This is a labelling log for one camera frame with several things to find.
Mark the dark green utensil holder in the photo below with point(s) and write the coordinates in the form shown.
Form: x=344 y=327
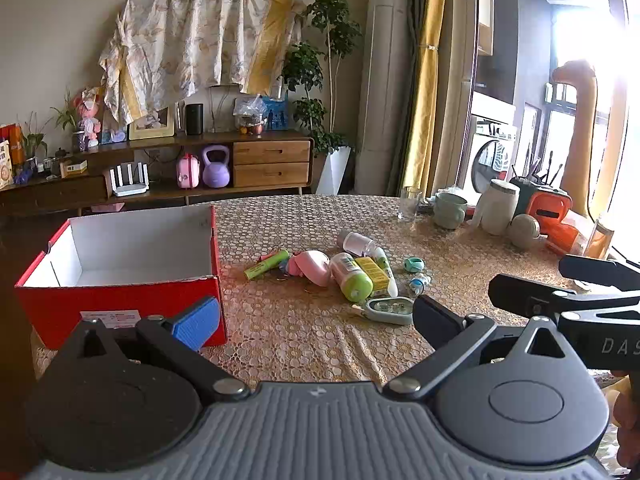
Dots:
x=532 y=180

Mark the round grey container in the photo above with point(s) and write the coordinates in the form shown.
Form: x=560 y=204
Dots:
x=524 y=231

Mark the green highlighter pen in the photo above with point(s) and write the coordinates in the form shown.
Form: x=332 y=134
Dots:
x=266 y=266

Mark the pink toy suitcase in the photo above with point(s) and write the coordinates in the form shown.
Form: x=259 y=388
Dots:
x=187 y=172

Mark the drinking glass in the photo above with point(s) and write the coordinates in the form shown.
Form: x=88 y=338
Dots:
x=410 y=204

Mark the wooden television cabinet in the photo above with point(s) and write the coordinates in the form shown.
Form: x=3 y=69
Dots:
x=270 y=157

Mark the yellow photo frame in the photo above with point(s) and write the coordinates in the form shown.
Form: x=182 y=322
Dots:
x=151 y=124

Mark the orange plastic container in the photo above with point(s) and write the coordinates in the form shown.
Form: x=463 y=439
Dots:
x=550 y=209

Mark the pink doll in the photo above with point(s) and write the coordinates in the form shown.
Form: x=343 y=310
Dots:
x=90 y=115

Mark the white canister with silver lid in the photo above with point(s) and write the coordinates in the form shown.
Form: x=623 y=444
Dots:
x=496 y=207

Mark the orange packet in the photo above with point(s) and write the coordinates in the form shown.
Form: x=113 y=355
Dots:
x=562 y=237

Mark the blue printed box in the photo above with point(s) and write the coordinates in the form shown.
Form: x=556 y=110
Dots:
x=276 y=112

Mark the purple kettlebell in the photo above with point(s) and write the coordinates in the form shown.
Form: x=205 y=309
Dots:
x=216 y=167

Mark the white bottle with grey cap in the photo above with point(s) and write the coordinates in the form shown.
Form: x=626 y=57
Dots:
x=356 y=243

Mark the green cap bottle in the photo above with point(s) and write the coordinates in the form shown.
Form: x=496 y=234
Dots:
x=351 y=276

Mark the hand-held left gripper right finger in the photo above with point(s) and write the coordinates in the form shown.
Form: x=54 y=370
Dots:
x=434 y=319

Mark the red cardboard box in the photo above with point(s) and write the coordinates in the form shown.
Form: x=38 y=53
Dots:
x=125 y=305

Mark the black cylinder speaker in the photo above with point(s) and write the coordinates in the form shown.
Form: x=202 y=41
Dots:
x=195 y=119

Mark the clear plastic bag of fruit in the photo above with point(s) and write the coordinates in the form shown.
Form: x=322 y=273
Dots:
x=250 y=115

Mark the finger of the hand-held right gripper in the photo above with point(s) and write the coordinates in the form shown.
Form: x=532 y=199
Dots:
x=522 y=294
x=597 y=267

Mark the printed snack bag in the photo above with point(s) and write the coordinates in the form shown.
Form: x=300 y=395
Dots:
x=5 y=170

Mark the small cardboard box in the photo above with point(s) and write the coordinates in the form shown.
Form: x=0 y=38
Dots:
x=74 y=166

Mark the white washing machine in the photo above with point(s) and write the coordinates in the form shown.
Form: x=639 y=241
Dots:
x=492 y=152

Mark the green ceramic mug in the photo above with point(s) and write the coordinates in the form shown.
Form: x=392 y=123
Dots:
x=449 y=210

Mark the orange bag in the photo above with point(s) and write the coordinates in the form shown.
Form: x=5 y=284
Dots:
x=15 y=142

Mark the pink flat box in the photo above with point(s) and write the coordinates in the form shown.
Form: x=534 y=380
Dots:
x=107 y=206

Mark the white router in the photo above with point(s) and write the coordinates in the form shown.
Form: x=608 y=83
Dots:
x=130 y=181

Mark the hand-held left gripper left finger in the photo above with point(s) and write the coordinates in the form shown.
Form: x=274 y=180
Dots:
x=197 y=321

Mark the person's right hand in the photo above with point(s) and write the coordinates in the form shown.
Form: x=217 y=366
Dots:
x=627 y=420

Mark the pink heart-shaped case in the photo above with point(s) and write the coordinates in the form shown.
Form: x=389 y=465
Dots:
x=316 y=267

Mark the patterned sheet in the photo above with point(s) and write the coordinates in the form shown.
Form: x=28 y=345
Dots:
x=200 y=35

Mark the cloth-covered standing air conditioner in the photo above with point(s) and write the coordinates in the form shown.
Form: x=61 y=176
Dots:
x=382 y=85

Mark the yellow curtain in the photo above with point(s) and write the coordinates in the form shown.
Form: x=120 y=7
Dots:
x=427 y=75

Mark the tall green potted plant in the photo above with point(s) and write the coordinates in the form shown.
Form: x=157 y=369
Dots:
x=325 y=75

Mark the small potted plant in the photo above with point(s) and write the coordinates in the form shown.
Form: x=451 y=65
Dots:
x=67 y=117
x=32 y=140

